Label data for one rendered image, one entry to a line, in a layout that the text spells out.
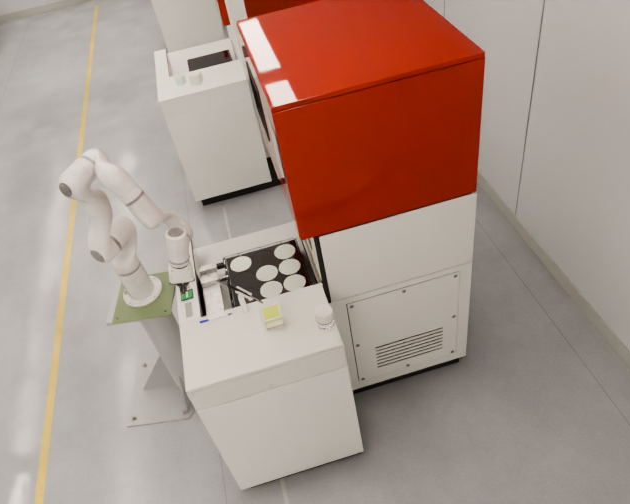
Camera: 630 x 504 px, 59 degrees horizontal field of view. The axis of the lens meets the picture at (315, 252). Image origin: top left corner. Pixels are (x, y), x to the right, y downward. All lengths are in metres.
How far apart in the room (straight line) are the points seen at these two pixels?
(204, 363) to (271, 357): 0.27
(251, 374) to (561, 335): 1.93
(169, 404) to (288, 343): 1.34
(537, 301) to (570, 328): 0.25
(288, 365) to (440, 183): 0.92
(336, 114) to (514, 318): 1.98
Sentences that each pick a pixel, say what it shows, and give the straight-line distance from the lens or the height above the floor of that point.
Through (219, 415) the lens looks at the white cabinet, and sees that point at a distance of 2.37.
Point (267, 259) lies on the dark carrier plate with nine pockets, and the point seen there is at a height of 0.90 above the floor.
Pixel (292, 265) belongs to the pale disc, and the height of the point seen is 0.90.
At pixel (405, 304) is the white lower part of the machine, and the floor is 0.66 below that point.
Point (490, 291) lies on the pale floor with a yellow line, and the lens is 3.62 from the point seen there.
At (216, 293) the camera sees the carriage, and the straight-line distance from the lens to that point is 2.59.
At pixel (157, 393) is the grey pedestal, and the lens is 3.47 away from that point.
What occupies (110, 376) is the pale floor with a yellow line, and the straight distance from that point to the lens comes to 3.71.
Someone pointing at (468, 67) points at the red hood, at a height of 1.78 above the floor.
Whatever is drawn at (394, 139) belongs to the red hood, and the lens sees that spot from 2.06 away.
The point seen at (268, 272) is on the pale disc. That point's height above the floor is 0.90.
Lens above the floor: 2.70
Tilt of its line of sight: 43 degrees down
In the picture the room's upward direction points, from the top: 12 degrees counter-clockwise
